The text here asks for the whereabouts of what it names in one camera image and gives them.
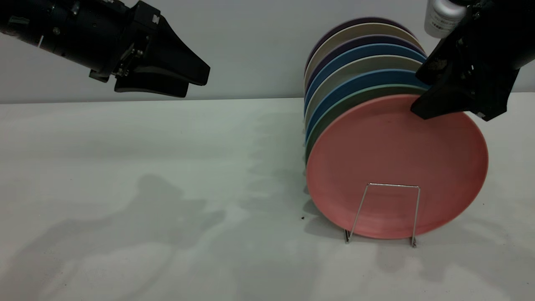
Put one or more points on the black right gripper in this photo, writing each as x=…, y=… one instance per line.
x=489, y=71

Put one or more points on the beige plastic plate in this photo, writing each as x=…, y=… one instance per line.
x=363, y=63
x=363, y=30

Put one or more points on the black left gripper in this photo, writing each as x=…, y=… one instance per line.
x=129, y=37

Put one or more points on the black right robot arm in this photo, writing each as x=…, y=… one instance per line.
x=518, y=25

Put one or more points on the silver cylinder with print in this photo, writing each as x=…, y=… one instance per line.
x=443, y=16

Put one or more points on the pink plastic plate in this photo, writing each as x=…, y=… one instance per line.
x=397, y=150

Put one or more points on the blue plastic plate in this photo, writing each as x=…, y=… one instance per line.
x=368, y=78
x=363, y=51

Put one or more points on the dark purple plastic plate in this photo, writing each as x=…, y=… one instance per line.
x=368, y=40
x=363, y=20

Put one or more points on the green plastic plate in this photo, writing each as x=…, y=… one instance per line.
x=368, y=92

